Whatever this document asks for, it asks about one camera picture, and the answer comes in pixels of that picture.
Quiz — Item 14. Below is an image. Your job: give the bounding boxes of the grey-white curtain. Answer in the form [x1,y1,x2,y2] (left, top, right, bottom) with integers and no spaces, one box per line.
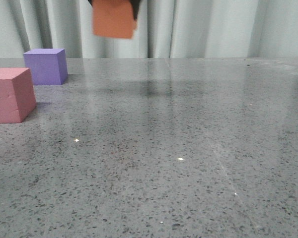
[0,0,298,58]

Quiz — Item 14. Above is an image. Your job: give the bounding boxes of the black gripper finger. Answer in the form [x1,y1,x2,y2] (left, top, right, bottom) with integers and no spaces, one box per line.
[129,0,142,20]

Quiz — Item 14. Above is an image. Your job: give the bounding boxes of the orange foam block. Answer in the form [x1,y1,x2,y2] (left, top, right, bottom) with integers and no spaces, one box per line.
[92,0,136,39]

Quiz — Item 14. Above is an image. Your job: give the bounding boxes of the pink foam cube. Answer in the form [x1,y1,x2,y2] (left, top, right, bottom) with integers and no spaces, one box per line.
[0,67,36,123]

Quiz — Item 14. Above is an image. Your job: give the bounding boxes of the purple foam cube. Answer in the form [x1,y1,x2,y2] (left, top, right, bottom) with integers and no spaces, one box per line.
[23,49,68,85]

